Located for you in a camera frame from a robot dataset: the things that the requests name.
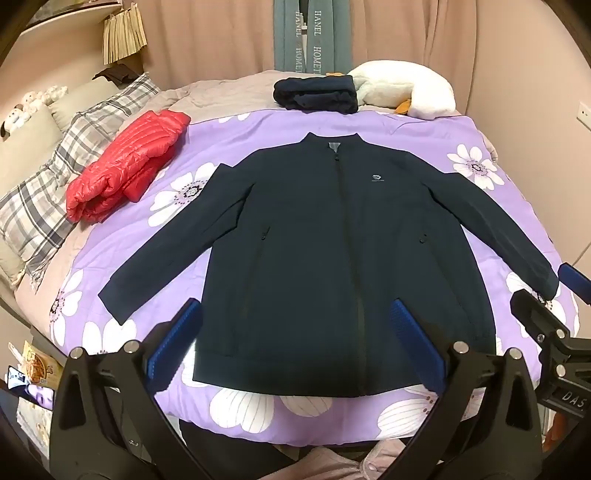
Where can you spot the white wall socket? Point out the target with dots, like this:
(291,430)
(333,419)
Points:
(585,113)

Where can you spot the white plush goose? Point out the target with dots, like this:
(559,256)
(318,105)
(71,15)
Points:
(415,87)

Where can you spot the beige pillow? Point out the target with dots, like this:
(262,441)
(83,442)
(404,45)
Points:
(27,161)
(78,104)

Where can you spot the red down jacket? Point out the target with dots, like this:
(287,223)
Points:
(124,166)

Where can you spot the purple floral blanket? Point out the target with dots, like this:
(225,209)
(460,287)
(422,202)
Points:
(258,134)

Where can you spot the curved wooden shelf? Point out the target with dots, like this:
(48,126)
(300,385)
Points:
(60,21)

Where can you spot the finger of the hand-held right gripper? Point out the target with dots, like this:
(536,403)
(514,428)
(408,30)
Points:
(575,281)
(538,311)

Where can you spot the small white plush toy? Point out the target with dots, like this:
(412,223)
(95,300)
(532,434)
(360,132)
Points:
(13,119)
(48,94)

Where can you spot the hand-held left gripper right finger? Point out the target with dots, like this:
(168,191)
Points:
(418,344)

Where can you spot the folded navy clothes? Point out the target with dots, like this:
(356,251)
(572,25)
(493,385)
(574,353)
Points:
(314,94)

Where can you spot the person's pink garment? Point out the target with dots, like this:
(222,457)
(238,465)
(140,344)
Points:
(332,464)

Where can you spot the person's black pants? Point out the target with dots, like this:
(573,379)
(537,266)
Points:
(221,457)

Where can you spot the yellow snack packet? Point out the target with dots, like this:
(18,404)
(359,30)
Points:
(39,364)

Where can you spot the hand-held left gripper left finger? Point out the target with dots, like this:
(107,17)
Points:
(178,339)

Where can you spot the person's right hand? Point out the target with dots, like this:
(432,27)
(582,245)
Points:
(570,434)

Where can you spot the plaid pillow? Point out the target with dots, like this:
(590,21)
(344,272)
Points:
(41,198)

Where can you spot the dark brown cloth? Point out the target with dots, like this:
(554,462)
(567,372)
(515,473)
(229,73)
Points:
(115,73)

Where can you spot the navy zip jacket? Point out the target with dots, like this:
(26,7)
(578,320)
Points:
(300,254)

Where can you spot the pink curtain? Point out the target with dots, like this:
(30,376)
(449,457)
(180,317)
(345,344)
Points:
(415,32)
(212,41)

